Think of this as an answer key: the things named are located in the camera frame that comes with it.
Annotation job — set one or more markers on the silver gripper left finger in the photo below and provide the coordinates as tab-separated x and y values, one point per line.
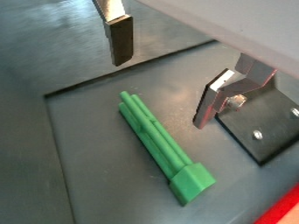
120	29

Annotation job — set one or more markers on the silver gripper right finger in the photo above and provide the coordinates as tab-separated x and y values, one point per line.
224	92

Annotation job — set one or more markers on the green three prong object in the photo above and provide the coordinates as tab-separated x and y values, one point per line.
189	177

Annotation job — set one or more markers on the red peg board block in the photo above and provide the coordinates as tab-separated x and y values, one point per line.
285	211

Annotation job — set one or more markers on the black fixture bracket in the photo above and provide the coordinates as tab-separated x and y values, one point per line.
266	125

